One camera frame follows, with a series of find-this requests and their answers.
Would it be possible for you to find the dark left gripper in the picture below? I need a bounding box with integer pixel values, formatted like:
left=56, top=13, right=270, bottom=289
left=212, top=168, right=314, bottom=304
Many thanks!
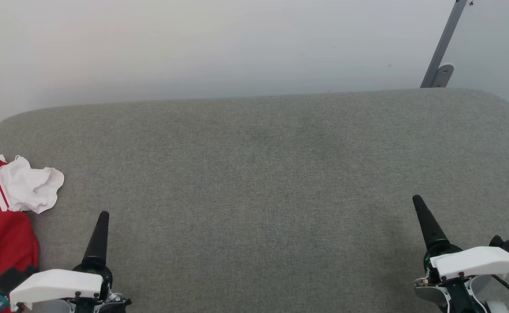
left=73, top=211, right=132, bottom=313

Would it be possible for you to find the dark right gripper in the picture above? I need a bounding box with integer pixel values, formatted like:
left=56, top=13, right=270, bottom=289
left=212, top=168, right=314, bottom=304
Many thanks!
left=412, top=195, right=489, bottom=313

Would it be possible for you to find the red and white jersey shirt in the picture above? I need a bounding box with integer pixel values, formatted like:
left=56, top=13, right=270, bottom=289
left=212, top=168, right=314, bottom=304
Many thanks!
left=0, top=155, right=65, bottom=313

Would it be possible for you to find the grey fabric sofa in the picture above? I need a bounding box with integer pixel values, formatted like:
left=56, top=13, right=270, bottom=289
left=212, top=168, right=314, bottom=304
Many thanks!
left=0, top=88, right=509, bottom=313

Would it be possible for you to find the grey metal pole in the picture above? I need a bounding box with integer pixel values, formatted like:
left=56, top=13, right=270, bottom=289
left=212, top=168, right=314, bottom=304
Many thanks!
left=420, top=0, right=468, bottom=89

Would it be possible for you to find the round metal pole bracket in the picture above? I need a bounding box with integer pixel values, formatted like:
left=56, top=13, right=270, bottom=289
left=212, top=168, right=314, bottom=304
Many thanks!
left=432, top=64, right=455, bottom=89

